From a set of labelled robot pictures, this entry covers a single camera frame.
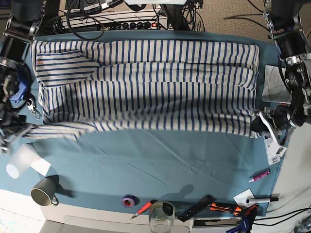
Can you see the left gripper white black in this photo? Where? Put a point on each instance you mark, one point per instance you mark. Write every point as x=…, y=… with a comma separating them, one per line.
x=262, y=124

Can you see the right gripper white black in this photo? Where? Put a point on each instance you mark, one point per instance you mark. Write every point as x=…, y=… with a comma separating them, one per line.
x=10, y=134

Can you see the blue white striped T-shirt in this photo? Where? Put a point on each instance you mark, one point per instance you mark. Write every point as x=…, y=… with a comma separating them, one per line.
x=177, y=85

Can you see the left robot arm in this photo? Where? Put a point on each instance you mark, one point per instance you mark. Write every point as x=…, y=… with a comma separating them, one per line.
x=294, y=61

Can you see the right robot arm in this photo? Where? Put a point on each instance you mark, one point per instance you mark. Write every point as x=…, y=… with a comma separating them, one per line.
x=21, y=28

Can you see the grey patterned notebook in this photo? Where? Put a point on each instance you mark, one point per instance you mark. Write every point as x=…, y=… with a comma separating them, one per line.
x=274, y=88

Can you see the blue clamp block black knob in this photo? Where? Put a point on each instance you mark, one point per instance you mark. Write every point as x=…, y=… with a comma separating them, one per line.
x=21, y=89

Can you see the clear plastic bit case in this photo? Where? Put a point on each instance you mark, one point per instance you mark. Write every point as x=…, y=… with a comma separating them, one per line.
x=272, y=149

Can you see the metal carabiner key clip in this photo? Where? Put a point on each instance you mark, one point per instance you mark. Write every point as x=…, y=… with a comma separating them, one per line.
x=30, y=102

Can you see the purple glue tube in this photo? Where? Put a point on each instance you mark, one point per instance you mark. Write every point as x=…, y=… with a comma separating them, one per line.
x=259, y=176

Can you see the grey ceramic mug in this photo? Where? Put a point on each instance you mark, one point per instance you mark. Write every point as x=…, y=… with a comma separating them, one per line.
x=43, y=193

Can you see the white marker pen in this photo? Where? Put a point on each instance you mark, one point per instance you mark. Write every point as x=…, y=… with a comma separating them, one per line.
x=261, y=200

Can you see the white paper card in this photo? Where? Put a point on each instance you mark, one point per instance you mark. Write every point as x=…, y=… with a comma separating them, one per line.
x=241, y=198

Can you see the black remote control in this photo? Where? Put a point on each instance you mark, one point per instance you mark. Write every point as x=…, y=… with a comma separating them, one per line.
x=196, y=208

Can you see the orange black utility knife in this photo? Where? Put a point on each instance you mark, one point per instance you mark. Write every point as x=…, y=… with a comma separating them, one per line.
x=225, y=207

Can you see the blue black bar clamp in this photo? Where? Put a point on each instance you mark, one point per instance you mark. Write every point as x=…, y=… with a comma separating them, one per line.
x=247, y=219

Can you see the purple tape roll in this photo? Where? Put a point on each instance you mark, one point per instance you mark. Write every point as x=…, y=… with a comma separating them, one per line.
x=129, y=201

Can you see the clear glass jar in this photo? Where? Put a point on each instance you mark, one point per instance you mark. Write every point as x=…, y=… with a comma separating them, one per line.
x=161, y=217

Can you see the black power strip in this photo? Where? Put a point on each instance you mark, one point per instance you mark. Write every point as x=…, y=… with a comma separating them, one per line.
x=139, y=25

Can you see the orange handled screwdriver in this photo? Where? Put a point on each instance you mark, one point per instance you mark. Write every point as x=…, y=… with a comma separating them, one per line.
x=144, y=208

